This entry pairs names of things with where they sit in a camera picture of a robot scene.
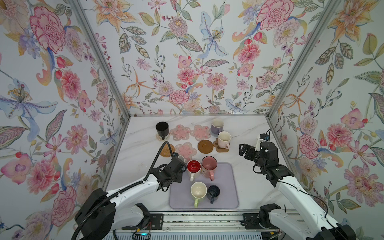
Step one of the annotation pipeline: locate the woven rattan round coaster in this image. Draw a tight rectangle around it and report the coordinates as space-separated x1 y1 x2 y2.
160 144 175 158

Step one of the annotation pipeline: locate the cream mug pink handle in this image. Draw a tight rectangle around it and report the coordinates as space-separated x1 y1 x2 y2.
218 131 232 149

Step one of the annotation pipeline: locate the pink flower coaster front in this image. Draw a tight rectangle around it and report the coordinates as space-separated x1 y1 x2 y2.
175 142 197 162

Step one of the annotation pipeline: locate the pink flower coaster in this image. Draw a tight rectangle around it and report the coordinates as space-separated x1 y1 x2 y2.
170 125 191 141
175 142 197 162
191 125 211 142

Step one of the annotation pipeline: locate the brown paw cork coaster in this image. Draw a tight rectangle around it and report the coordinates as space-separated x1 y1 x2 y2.
213 138 229 153

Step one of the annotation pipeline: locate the cream mug green handle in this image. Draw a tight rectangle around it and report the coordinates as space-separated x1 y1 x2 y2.
191 182 208 208

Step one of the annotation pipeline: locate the cream mug purple handle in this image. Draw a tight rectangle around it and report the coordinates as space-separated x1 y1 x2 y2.
211 119 224 136

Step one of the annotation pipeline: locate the pink tall mug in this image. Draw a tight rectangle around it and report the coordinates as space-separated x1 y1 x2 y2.
201 156 218 181

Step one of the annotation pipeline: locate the brown round wooden coaster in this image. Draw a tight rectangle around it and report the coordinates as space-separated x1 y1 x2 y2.
198 140 214 154

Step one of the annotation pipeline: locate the black mug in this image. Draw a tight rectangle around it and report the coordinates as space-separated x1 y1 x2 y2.
156 122 169 140

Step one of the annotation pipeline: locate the small dark blue mug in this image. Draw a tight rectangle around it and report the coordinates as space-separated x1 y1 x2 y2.
207 185 221 204

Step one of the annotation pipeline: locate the blue mug white inside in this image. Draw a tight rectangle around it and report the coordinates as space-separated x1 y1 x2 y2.
178 155 186 164

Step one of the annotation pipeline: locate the multicolour embroidered round coaster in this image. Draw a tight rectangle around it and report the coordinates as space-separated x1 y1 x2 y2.
156 134 170 142

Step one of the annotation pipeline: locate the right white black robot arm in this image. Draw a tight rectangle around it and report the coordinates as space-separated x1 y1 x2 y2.
239 142 357 240

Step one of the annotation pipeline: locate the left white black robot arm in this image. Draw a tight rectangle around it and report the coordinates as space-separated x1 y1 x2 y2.
72 153 186 240

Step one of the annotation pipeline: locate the red inside white mug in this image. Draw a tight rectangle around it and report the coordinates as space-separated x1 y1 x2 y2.
187 160 202 182

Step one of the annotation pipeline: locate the lavender serving tray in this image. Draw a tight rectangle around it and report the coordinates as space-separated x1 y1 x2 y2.
170 163 239 211

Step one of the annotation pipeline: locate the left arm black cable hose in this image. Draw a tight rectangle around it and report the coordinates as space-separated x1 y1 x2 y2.
71 140 175 240

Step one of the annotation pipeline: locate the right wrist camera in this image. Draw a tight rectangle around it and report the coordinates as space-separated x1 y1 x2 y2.
255 133 270 151

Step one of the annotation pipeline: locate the aluminium mounting rail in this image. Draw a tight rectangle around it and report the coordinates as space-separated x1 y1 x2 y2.
103 211 331 233

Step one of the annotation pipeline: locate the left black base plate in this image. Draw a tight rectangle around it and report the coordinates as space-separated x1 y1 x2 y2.
122 214 164 231

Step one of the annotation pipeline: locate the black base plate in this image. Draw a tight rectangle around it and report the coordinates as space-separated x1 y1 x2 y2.
122 214 164 231
240 213 279 231

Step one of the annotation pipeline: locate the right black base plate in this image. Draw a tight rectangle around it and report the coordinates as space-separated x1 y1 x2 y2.
240 213 279 231

